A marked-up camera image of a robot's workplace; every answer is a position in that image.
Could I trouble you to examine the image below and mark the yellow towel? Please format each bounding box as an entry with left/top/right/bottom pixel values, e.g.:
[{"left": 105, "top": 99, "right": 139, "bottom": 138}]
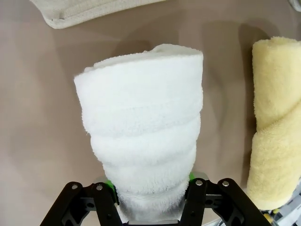
[{"left": 246, "top": 36, "right": 301, "bottom": 211}]

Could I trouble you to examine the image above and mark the white towel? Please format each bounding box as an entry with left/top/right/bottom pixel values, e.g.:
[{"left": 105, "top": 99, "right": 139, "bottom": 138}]
[{"left": 73, "top": 43, "right": 204, "bottom": 218}]

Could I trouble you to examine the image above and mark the beige fabric basket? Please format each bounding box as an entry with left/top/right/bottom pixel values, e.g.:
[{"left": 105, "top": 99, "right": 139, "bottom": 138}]
[{"left": 29, "top": 0, "right": 170, "bottom": 30}]

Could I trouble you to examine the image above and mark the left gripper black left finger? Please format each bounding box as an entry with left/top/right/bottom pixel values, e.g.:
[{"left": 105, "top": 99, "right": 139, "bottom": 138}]
[{"left": 41, "top": 178, "right": 123, "bottom": 226}]

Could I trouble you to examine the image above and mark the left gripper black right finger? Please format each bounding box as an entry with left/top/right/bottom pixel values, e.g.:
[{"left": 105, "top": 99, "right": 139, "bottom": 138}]
[{"left": 180, "top": 171, "right": 273, "bottom": 226}]

